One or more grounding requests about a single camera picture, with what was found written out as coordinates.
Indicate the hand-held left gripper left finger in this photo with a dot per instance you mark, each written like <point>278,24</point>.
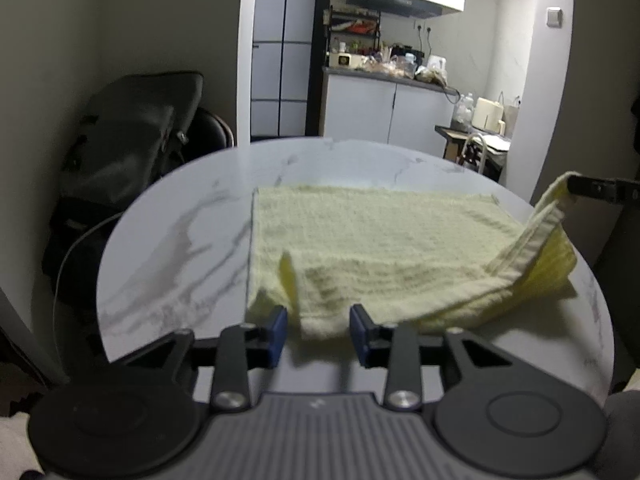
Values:
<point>276,332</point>

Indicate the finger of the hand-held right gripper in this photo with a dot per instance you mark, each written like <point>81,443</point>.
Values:
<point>595,187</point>

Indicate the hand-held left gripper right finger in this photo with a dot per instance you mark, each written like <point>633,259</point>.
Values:
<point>358,331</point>

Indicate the yellow knitted towel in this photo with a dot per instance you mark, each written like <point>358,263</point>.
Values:
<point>380,255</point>

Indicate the cream kitchen appliance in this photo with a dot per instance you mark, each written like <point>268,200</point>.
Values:
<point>487,115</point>

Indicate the small wooden side table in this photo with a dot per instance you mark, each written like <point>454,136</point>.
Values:
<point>450,135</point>

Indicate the white electric kettle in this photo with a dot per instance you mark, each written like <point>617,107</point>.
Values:
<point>437,64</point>

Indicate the black chair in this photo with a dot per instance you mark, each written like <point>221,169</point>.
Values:
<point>215,130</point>

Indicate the white kitchen base cabinet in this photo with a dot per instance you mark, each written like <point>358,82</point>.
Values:
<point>380,110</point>

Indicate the black bag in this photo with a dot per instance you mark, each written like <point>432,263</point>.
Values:
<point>130,135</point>

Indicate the cream countertop device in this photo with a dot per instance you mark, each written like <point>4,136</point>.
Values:
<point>345,60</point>

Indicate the black range hood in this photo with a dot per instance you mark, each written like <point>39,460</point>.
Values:
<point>390,2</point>

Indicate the black framed glass door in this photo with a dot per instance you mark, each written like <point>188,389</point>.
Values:
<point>285,50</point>

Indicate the black spice rack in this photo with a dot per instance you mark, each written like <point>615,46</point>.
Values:
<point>355,30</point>

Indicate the chrome tube frame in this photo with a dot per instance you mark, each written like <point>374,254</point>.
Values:
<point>472,142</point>

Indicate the wall light switch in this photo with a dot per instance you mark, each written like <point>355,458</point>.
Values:
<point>553,17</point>

